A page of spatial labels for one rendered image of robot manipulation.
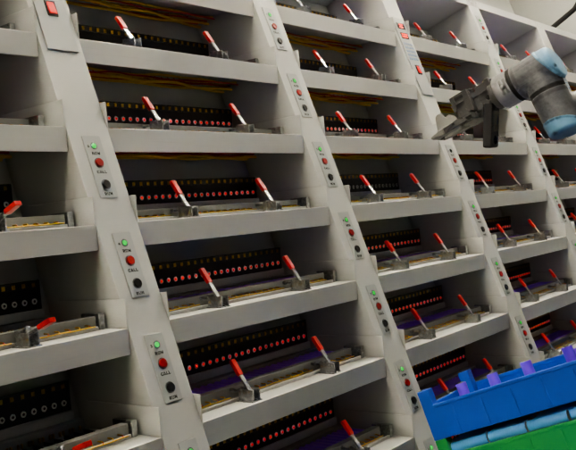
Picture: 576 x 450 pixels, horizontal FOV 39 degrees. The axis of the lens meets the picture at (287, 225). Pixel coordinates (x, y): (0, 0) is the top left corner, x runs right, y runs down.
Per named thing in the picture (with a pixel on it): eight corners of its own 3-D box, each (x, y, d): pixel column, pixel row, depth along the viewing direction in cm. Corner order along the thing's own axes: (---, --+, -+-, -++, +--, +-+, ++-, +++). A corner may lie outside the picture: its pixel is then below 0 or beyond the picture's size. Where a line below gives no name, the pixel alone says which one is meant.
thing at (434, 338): (509, 328, 246) (505, 281, 246) (406, 368, 199) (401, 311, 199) (448, 327, 259) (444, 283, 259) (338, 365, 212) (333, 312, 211)
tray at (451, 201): (462, 210, 253) (459, 179, 253) (352, 222, 206) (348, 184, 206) (405, 215, 266) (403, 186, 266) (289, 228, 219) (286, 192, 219)
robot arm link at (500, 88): (529, 101, 211) (513, 99, 203) (513, 111, 214) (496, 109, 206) (514, 71, 213) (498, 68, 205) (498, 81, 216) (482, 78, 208)
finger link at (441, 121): (425, 123, 223) (454, 106, 219) (433, 143, 222) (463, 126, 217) (421, 122, 220) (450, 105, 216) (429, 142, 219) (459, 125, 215)
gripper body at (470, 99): (459, 102, 222) (496, 79, 215) (472, 129, 220) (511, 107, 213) (446, 100, 216) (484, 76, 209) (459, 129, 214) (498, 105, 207)
